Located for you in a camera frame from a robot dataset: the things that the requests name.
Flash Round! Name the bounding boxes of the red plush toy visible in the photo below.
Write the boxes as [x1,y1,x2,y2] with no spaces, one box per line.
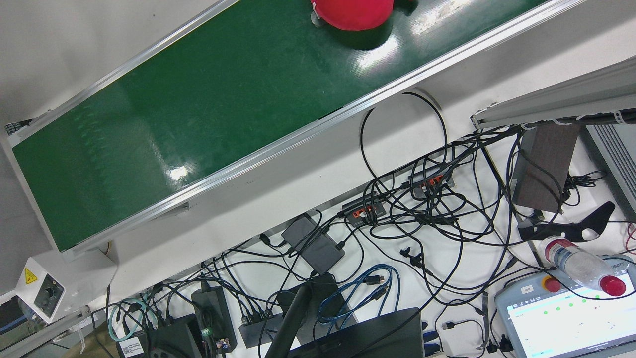
[311,0,396,31]

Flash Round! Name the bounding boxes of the black orange usb hub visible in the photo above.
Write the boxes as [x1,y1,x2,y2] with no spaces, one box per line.
[342,195,388,228]
[408,167,455,199]

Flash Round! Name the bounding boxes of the dark grey power adapter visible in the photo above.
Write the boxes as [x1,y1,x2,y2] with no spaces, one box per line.
[281,214,346,274]

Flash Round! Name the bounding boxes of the black monitor stand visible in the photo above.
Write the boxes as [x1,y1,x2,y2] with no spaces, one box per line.
[266,273,348,358]

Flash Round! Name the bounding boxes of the black computer monitor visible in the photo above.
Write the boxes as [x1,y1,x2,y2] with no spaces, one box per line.
[288,307,425,358]

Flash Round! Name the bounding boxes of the black power brick green sticker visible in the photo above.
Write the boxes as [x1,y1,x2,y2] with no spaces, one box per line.
[191,286,238,351]

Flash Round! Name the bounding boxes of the black box white label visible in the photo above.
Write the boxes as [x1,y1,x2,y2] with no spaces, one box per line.
[117,314,202,358]

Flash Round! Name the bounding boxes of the brown wooden block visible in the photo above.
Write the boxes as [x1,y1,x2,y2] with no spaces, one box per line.
[512,122,581,214]

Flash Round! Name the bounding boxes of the clear water bottle red cap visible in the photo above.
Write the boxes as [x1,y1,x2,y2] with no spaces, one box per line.
[542,238,627,297]

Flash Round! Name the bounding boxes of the grey teach pendant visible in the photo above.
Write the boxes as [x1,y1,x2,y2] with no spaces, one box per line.
[494,255,636,358]

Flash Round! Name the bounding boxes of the white conveyor speed controller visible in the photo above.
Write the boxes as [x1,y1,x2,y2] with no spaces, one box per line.
[15,249,117,324]

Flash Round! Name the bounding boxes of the grey ribbed power supply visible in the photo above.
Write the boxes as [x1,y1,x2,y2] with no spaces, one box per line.
[581,122,636,222]

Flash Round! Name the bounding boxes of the black looped cable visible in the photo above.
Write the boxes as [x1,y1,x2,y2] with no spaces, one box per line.
[359,91,449,209]

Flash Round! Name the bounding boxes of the blue coiled cable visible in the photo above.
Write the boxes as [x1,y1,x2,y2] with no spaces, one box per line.
[317,264,400,326]

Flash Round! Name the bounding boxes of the green conveyor belt aluminium frame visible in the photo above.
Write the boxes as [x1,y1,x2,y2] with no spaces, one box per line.
[5,0,587,262]

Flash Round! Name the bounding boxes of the black cable tangle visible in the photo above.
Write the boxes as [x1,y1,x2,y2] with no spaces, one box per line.
[201,124,604,356]

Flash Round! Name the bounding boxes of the blue handled pliers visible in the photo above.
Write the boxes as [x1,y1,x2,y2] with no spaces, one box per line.
[421,321,442,357]

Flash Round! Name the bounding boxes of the teal cable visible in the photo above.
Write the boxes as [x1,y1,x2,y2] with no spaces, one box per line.
[108,293,159,344]

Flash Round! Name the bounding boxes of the aluminium profile post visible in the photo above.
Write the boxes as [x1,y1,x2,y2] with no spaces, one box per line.
[471,57,636,130]

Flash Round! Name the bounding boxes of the aluminium support rail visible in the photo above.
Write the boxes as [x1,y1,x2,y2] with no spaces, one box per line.
[0,306,95,358]

